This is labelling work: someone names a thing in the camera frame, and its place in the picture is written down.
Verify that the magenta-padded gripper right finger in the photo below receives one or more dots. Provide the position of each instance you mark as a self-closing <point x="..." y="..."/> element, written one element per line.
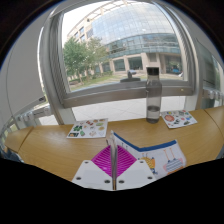
<point x="136" y="175"/>

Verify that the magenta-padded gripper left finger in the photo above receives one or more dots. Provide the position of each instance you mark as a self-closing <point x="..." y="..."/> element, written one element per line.
<point x="90" y="173"/>

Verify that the white cartoon-print towel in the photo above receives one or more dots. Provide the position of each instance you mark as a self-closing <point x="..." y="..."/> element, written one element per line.
<point x="160" y="153"/>

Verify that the sticker sheet with green stickers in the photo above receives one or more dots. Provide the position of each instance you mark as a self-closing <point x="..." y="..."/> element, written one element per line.
<point x="88" y="128"/>

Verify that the sticker sheet with red stickers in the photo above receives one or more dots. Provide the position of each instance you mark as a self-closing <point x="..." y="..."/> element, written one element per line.
<point x="178" y="119"/>

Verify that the clear grey drink bottle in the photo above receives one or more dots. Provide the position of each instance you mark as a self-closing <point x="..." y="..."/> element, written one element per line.
<point x="153" y="96"/>

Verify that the white wall socket strip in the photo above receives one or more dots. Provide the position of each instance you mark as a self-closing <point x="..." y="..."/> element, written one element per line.
<point x="215" y="94"/>
<point x="33" y="114"/>

